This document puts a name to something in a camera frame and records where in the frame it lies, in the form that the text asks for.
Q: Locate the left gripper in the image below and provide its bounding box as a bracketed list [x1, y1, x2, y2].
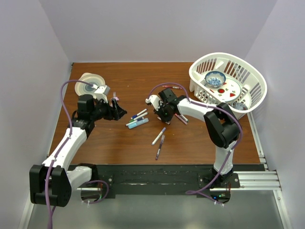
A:
[90, 97, 126, 122]

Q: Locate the lilac capped white marker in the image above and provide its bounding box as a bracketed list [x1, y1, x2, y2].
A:
[151, 127, 166, 145]

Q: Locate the dark purple pen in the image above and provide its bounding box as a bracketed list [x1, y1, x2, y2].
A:
[155, 135, 165, 160]

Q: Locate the pink clear pen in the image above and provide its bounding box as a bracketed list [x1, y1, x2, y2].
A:
[175, 114, 187, 125]

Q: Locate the red pen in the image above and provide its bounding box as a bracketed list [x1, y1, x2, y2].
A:
[162, 85, 182, 90]

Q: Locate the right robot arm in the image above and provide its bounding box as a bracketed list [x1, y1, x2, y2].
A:
[146, 88, 243, 187]

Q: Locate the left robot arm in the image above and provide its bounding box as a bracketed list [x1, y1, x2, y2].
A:
[29, 94, 127, 207]

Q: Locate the light blue highlighter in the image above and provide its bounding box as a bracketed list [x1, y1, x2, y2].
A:
[128, 118, 149, 129]

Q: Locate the green capped white marker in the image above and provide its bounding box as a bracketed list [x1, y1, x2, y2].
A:
[129, 112, 148, 123]

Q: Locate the blue capped white marker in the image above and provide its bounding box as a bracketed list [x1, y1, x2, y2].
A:
[131, 108, 147, 120]

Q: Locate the dark blue white marker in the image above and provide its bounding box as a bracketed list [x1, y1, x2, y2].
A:
[126, 117, 144, 126]

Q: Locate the cream swirl plate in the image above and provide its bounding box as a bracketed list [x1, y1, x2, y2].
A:
[74, 73, 106, 96]

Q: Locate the blue white bowl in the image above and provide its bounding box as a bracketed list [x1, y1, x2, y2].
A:
[204, 71, 226, 87]

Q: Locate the white laundry basket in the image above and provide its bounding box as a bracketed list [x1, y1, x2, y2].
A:
[189, 52, 267, 119]

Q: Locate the white fruit pattern plate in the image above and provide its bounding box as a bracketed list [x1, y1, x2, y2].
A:
[210, 78, 242, 103]

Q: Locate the grey patterned cup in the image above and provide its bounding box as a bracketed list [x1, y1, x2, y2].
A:
[233, 103, 248, 111]

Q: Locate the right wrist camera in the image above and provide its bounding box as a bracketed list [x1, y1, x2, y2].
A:
[145, 95, 162, 111]

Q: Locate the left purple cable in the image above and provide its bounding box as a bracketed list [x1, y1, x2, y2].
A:
[45, 80, 98, 229]

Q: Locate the purple cable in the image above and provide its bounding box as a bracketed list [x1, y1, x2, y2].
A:
[45, 80, 98, 229]
[147, 83, 243, 200]

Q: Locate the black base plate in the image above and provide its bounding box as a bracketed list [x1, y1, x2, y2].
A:
[42, 163, 265, 200]

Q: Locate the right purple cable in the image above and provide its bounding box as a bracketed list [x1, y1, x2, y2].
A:
[147, 83, 243, 200]

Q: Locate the aluminium rail frame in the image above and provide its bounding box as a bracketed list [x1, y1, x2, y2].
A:
[23, 112, 292, 229]

